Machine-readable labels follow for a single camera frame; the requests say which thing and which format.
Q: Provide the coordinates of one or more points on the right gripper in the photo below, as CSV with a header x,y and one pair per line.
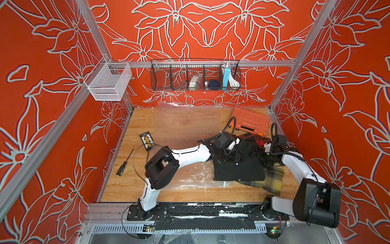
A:
x,y
261,150

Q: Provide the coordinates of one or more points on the black wire wall basket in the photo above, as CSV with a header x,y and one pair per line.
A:
x,y
175,74

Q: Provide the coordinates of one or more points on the grey packet in basket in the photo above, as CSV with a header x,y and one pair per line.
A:
x,y
195,82

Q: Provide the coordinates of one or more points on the white wire wall basket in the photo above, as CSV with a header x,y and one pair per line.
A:
x,y
109,81

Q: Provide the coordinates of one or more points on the yellow green plaid shirt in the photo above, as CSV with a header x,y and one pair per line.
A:
x,y
272,183

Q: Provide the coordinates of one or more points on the dark blue round object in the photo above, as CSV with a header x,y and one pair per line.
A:
x,y
214,85

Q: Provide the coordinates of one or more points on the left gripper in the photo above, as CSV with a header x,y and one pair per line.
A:
x,y
236,157

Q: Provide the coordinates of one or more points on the light blue box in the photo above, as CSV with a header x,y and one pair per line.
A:
x,y
226,75

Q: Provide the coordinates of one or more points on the red black plaid shirt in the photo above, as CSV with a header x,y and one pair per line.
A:
x,y
259,140

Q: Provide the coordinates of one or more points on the small picture card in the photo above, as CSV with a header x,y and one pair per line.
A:
x,y
147,141

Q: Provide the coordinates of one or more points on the clear plastic vacuum bag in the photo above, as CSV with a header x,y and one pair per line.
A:
x,y
186,152

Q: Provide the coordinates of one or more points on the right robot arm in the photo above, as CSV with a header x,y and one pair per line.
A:
x,y
316,202

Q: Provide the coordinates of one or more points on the orange plastic tool case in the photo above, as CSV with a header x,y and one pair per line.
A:
x,y
251,122

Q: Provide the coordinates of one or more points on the black handled screwdriver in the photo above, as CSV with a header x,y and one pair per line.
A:
x,y
123,165

